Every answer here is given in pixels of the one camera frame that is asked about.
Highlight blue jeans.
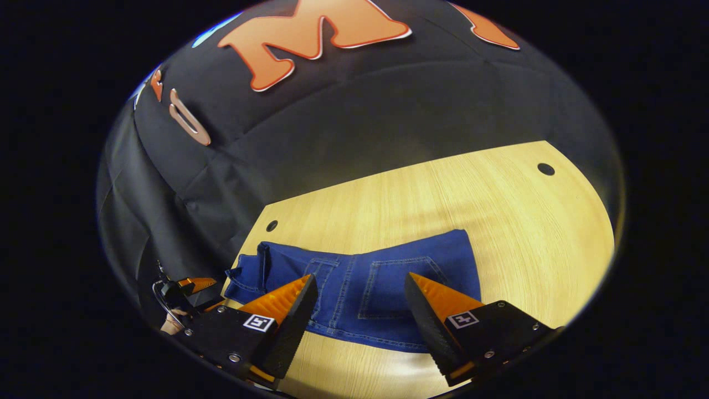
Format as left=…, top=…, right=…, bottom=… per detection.
left=223, top=229, right=481, bottom=354

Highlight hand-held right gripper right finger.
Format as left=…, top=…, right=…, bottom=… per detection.
left=404, top=272, right=558, bottom=387

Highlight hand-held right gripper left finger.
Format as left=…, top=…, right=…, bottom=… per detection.
left=184, top=274, right=319, bottom=384

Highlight black backdrop cloth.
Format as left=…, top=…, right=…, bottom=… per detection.
left=97, top=0, right=624, bottom=328

